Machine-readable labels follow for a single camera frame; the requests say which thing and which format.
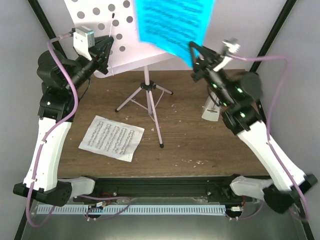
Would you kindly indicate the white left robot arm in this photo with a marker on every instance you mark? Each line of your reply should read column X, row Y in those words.
column 55, row 118

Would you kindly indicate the black corner post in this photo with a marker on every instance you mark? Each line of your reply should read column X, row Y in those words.
column 279, row 22
column 42, row 18

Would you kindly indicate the black left corner post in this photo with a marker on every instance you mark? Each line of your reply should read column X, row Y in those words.
column 42, row 18

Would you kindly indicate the white metronome body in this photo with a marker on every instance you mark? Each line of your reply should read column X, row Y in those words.
column 210, row 111

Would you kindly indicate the white perforated stand tray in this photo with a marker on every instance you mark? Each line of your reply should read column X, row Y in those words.
column 116, row 18

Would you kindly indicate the light blue slotted cable duct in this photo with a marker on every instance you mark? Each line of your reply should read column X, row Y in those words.
column 203, row 210

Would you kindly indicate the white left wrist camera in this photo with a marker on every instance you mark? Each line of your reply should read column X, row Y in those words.
column 83, row 39

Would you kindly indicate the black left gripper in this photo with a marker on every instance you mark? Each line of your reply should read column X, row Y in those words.
column 101, row 45

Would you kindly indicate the white sheet music page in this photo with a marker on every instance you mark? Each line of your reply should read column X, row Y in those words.
column 112, row 139

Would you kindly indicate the black front mounting rail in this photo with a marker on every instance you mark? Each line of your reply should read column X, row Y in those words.
column 211, row 188

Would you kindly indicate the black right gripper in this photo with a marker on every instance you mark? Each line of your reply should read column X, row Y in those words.
column 198, row 64

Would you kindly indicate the black right corner post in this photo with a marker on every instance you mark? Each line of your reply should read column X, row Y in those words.
column 279, row 22

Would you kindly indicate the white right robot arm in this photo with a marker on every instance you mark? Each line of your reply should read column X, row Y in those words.
column 287, row 183

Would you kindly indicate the blue sheet music folder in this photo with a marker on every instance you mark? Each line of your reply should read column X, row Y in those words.
column 171, row 25

